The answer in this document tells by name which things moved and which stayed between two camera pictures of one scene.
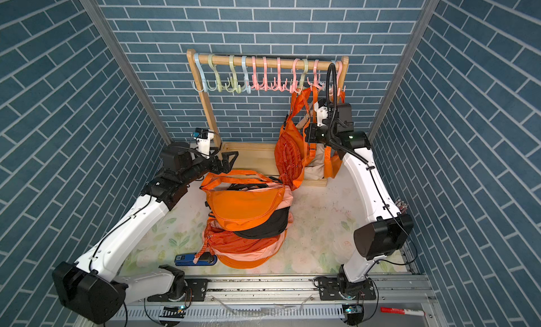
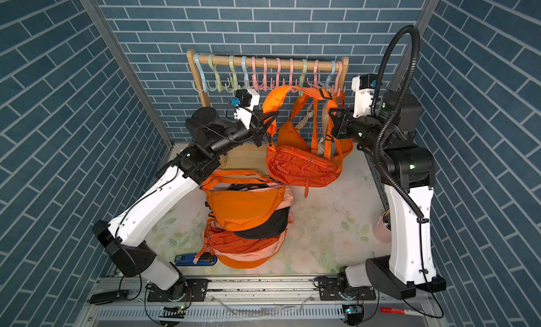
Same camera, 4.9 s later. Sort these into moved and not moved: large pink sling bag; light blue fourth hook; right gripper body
Moved: right gripper body
Not moved: light blue fourth hook; large pink sling bag
